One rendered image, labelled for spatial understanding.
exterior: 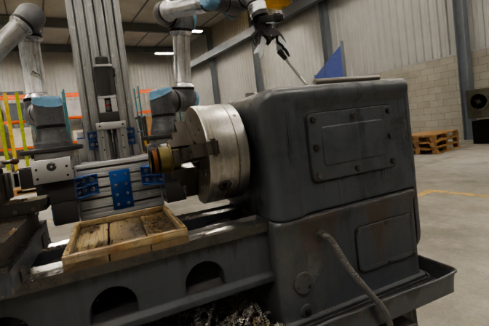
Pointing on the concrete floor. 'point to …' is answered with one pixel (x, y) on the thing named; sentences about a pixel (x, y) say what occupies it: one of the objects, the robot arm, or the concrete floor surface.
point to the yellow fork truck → (143, 131)
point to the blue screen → (334, 65)
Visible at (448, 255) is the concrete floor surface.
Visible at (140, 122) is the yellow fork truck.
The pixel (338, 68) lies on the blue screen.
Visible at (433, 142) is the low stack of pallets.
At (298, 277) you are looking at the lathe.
